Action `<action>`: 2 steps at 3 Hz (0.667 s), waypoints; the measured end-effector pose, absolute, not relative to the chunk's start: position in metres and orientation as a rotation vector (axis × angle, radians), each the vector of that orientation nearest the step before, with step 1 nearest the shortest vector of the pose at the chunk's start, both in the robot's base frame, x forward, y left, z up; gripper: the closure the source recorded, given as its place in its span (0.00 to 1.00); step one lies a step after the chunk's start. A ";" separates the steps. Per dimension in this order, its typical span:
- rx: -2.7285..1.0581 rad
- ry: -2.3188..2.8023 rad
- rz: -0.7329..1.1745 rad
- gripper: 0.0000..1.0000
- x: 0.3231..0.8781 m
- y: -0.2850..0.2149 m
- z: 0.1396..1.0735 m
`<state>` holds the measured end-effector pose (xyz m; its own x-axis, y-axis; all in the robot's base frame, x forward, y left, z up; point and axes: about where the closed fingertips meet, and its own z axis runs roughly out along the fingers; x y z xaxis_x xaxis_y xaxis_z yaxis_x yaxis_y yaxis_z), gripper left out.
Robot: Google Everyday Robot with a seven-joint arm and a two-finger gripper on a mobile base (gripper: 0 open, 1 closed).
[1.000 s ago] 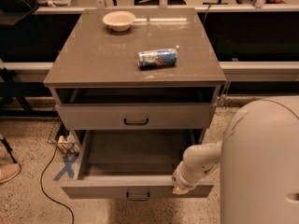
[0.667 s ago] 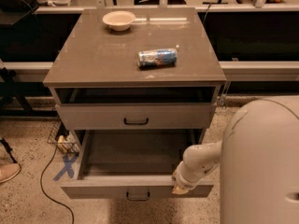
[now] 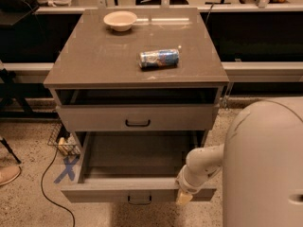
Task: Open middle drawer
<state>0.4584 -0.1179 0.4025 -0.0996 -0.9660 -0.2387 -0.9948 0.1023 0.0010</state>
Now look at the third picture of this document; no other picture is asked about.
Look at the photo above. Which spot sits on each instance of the blue tape cross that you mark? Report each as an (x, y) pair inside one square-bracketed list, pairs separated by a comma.
[(69, 163)]

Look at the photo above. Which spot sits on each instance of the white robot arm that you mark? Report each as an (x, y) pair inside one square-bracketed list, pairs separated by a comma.
[(261, 161)]

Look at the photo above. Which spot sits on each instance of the wire basket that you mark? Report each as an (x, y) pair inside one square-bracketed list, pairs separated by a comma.
[(61, 139)]

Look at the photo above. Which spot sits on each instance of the grey top drawer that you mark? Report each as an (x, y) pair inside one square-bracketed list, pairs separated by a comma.
[(138, 118)]

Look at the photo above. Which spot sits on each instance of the tan shoe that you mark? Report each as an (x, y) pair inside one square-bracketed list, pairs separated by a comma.
[(9, 174)]

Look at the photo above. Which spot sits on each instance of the white paper bowl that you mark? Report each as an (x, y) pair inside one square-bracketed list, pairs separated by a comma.
[(120, 20)]

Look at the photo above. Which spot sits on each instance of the blue crushed can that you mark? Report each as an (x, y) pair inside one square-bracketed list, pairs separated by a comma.
[(158, 58)]

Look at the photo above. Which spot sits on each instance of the grey drawer cabinet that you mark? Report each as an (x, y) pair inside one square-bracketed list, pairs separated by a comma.
[(99, 66)]

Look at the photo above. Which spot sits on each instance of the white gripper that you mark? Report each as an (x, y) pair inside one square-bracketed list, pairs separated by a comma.
[(184, 183)]

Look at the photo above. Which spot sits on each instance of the grey drawer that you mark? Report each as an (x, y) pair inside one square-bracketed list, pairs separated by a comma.
[(137, 167), (138, 118)]

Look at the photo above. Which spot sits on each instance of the black tripod leg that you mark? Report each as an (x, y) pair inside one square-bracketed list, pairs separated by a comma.
[(9, 149)]

